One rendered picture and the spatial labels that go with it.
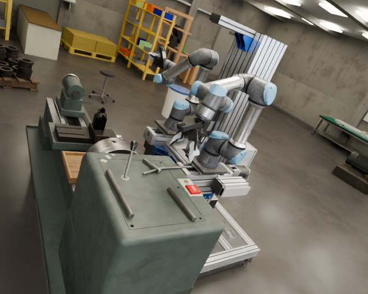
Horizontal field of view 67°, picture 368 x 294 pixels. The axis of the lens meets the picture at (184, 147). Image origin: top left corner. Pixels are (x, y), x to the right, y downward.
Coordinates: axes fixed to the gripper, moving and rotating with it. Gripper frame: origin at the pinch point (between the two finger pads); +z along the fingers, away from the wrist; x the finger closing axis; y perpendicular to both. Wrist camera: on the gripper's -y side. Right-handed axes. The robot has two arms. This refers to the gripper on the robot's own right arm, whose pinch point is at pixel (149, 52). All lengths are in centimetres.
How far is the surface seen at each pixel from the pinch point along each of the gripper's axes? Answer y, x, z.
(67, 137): 50, -88, -21
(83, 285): 59, -137, -112
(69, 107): 58, -54, 28
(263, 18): 1, 1066, 360
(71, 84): 38, -51, 32
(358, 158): 179, 537, -211
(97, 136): 47, -71, -32
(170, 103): 160, 251, 141
